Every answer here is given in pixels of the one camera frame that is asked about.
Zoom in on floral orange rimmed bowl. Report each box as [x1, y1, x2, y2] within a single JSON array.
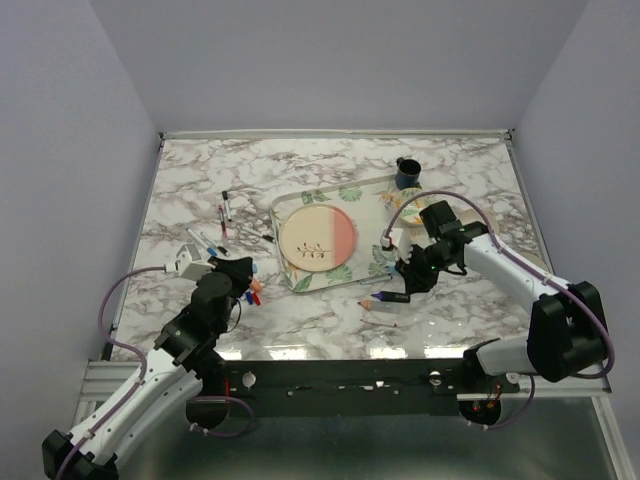
[[391, 188, 427, 226]]

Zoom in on white orange rimmed bowl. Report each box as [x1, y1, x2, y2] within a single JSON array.
[[457, 208, 500, 235]]

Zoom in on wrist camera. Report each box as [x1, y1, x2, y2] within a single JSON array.
[[380, 227, 412, 263], [164, 244, 213, 282]]

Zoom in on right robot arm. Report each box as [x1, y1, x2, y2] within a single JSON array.
[[380, 201, 614, 392]]

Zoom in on white marker black eraser cap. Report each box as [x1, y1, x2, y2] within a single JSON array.
[[200, 231, 229, 257]]

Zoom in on white marker red cap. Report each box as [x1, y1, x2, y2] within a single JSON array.
[[360, 318, 398, 328]]

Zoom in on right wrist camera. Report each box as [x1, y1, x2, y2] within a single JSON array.
[[380, 227, 412, 263]]

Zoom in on pink red pen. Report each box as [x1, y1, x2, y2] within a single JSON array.
[[217, 204, 228, 239]]

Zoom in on blue striped white bowl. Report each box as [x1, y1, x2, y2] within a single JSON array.
[[522, 252, 549, 272]]

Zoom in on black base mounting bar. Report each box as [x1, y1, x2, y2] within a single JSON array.
[[224, 358, 520, 417]]

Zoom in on cream and pink plate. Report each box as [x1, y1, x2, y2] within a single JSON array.
[[278, 204, 357, 272]]

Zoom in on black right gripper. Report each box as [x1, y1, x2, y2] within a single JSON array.
[[392, 243, 453, 295]]

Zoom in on purple capped marker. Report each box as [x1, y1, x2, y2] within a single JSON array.
[[372, 291, 411, 304]]

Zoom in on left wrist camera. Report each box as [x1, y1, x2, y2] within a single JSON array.
[[164, 244, 213, 282]]

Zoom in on white marker black tip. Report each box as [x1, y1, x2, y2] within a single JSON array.
[[238, 225, 276, 244]]

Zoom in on aluminium frame rail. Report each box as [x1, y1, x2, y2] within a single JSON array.
[[79, 352, 614, 401]]

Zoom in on orange highlighter cap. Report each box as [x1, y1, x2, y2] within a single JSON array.
[[251, 280, 263, 293]]

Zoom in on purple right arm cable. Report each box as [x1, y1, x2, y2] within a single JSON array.
[[384, 191, 617, 379]]

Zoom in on floral serving tray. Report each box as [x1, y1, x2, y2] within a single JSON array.
[[270, 175, 421, 293]]

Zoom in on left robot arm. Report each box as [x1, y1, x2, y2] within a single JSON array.
[[42, 253, 254, 479]]

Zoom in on dark blue mug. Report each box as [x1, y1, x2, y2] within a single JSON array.
[[395, 157, 421, 190]]

